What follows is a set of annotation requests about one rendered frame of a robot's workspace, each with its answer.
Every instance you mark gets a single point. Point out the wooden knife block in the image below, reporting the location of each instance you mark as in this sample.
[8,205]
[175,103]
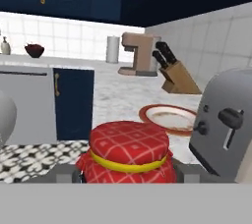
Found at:
[180,77]

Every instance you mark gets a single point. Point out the dark red bowl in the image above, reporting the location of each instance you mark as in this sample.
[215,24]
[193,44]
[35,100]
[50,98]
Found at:
[34,51]

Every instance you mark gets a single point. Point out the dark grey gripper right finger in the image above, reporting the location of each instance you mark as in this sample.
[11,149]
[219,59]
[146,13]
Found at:
[192,172]

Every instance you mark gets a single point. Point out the white soap dispenser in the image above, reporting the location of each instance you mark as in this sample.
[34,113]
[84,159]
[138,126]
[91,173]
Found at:
[5,47]

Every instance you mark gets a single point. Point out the white paper towel roll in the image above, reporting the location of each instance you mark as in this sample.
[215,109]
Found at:
[112,49]

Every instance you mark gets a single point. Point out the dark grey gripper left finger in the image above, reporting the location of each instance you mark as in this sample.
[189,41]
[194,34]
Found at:
[65,172]

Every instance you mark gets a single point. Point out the grey toaster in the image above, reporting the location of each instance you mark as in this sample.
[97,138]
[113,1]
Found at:
[226,120]

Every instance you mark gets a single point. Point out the blue lower cabinet door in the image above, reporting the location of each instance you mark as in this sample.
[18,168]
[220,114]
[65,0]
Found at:
[75,103]

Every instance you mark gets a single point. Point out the white plate with red rim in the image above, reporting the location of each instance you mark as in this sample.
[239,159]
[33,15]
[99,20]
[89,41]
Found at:
[170,118]

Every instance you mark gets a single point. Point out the beige coffee machine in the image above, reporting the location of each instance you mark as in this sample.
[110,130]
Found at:
[142,52]

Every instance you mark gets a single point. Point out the grey dishwasher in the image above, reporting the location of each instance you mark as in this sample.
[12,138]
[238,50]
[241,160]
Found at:
[29,106]

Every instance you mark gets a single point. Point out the jam jar with red cloth lid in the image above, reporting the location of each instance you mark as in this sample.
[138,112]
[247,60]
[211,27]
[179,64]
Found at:
[128,146]

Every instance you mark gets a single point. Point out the grey rounded object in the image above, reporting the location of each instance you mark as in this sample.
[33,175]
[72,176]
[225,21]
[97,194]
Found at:
[6,116]

